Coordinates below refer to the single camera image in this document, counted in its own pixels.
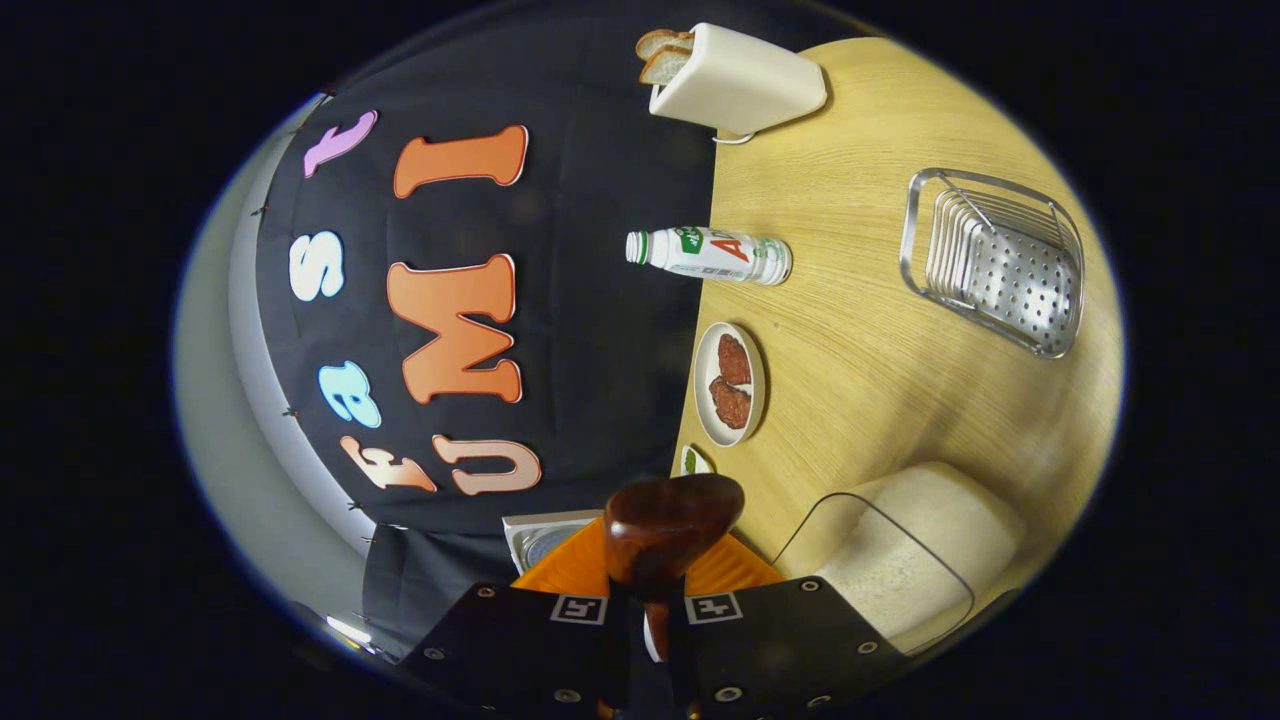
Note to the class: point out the white toaster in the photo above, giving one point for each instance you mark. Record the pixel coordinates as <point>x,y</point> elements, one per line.
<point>745,85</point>

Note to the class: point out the white labelled drink bottle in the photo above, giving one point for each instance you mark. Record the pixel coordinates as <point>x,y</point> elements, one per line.
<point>710,255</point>

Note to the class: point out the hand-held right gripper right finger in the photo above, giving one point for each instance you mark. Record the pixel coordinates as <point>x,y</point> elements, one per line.
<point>770,650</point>

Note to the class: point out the white rice cooker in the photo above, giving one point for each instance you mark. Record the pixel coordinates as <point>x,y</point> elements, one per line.
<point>540,545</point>

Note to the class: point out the small white condiment dish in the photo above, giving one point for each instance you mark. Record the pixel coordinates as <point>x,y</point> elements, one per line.
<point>692,462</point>

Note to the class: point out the red meat piece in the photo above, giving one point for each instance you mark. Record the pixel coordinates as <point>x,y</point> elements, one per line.
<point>734,360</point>
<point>730,403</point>

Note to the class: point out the brown wooden spoon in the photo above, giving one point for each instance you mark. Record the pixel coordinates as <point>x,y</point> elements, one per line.
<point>670,520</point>

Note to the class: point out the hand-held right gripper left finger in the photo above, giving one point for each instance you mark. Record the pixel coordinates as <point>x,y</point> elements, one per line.
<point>500,650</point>

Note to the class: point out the black backdrop cloth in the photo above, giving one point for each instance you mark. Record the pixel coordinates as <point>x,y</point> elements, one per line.
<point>600,350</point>

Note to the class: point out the metal chopstick holder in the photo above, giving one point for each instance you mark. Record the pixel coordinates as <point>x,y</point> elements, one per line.
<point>1000,270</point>

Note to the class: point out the white oval plate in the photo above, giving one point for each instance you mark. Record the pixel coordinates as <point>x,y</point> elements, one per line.
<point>705,400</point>

